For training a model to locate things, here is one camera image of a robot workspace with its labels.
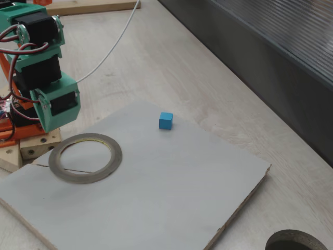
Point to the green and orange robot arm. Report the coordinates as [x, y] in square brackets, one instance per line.
[39, 70]

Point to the small light wooden block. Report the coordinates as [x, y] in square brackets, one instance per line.
[9, 160]

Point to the blue cube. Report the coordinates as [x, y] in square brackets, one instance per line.
[165, 122]

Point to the red controller circuit board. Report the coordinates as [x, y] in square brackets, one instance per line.
[4, 106]

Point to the orange controller board mount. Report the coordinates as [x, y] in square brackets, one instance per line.
[4, 127]

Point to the ribbed translucent desk partition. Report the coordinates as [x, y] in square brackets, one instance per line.
[260, 52]

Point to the grey laminated chipboard panel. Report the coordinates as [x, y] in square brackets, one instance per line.
[156, 182]

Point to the long wooden plank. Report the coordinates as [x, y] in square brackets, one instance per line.
[91, 7]

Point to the wooden block with screw holes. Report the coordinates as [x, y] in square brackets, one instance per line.
[39, 145]

